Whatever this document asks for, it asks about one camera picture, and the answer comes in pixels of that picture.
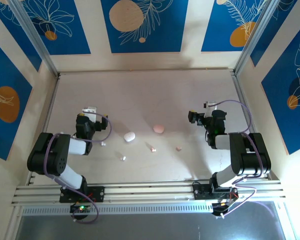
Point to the aluminium frame post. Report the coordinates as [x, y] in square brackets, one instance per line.
[252, 42]
[36, 40]

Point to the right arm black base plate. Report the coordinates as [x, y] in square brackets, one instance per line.
[200, 191]

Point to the long aluminium mounting rail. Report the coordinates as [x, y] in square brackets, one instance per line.
[150, 192]

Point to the white earbud charging case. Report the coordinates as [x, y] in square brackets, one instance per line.
[129, 136]

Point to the aluminium table side rail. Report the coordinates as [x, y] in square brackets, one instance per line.
[242, 100]
[45, 125]

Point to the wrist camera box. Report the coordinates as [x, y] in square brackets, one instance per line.
[210, 104]
[90, 110]

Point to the blue floral wall panel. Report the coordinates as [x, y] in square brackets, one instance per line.
[165, 37]
[287, 112]
[5, 75]
[277, 32]
[65, 25]
[220, 15]
[15, 37]

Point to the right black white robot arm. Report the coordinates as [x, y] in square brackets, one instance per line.
[250, 155]

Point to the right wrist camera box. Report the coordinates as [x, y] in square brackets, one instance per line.
[210, 104]

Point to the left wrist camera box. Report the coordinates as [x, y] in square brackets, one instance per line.
[90, 110]

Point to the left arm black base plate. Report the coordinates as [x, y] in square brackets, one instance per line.
[97, 192]

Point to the pink earbud charging case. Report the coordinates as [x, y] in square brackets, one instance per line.
[158, 128]

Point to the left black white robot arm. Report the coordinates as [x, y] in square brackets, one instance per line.
[52, 160]

